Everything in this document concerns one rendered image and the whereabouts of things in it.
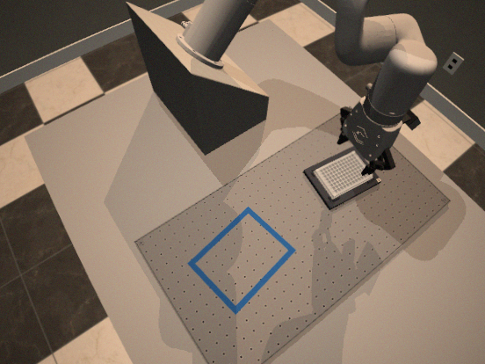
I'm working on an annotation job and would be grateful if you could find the blue tape outline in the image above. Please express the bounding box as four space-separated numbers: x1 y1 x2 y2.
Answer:
187 207 296 314

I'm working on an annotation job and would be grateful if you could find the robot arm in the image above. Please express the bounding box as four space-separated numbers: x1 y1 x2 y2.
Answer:
176 0 438 130

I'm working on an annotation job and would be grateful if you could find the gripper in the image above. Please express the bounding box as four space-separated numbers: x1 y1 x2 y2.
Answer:
337 96 402 176

